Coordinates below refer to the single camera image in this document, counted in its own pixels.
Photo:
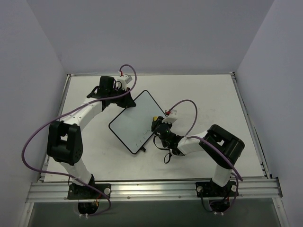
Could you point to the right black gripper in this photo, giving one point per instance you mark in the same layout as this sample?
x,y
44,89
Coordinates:
x,y
156,125

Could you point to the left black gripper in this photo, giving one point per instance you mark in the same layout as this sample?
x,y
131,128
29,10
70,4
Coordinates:
x,y
126,101

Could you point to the small black-framed whiteboard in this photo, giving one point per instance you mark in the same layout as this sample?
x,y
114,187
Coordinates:
x,y
133,125

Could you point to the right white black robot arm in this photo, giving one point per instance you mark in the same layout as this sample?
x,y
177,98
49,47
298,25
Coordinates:
x,y
223,147

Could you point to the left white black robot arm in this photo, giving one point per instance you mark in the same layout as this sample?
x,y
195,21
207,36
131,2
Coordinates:
x,y
65,139

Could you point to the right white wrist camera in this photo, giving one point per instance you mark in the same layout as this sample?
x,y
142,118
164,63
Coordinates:
x,y
170,116

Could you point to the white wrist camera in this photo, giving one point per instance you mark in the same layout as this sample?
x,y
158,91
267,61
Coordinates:
x,y
170,116
123,81

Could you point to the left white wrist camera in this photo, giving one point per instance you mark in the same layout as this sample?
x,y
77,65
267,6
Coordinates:
x,y
123,81

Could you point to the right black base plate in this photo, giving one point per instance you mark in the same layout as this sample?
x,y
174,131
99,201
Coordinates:
x,y
208,189

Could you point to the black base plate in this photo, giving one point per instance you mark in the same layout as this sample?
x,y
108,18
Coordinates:
x,y
77,192
208,189

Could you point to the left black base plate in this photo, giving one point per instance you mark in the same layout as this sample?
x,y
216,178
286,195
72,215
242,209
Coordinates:
x,y
77,192

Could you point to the aluminium mounting rail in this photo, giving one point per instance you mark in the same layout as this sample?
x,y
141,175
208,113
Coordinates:
x,y
156,190

